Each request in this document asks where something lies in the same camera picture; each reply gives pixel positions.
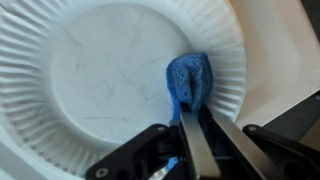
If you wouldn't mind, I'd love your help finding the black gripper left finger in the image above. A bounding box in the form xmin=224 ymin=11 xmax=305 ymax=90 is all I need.
xmin=84 ymin=111 xmax=222 ymax=180

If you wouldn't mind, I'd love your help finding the blue sponge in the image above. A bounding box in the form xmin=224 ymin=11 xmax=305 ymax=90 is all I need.
xmin=165 ymin=52 xmax=214 ymax=122

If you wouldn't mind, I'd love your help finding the white paper plate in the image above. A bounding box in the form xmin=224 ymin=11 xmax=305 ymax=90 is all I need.
xmin=0 ymin=0 xmax=248 ymax=178

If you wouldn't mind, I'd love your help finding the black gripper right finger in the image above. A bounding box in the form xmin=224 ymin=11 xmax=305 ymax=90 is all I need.
xmin=199 ymin=104 xmax=320 ymax=180

